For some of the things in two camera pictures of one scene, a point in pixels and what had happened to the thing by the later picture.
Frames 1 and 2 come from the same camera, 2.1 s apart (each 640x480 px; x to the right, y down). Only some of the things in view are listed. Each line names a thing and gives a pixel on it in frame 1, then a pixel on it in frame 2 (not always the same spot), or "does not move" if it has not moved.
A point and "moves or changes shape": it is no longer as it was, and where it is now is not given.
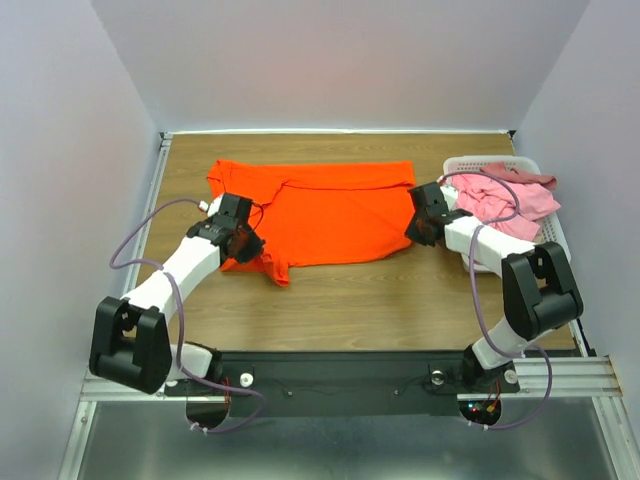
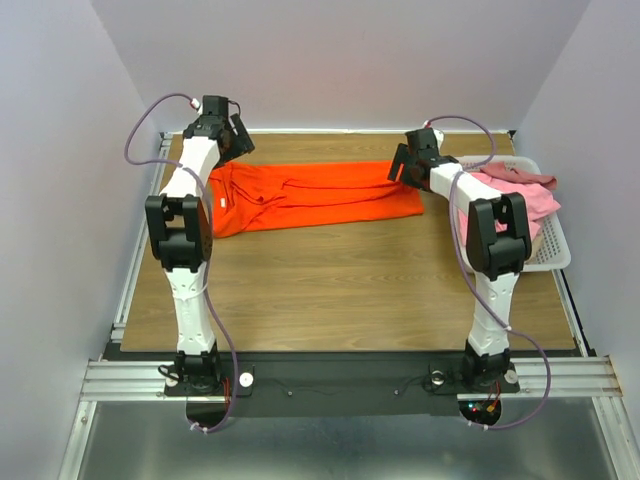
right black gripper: x=420 y=230 to x=400 y=165
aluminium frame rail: x=93 y=390 does not move
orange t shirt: x=315 y=211 moves or changes shape
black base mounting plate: x=351 y=382 does not move
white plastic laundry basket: x=552 y=228 does not move
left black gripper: x=254 y=248 to x=242 y=142
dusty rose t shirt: x=500 y=172 does not move
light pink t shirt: x=485 y=197 does not move
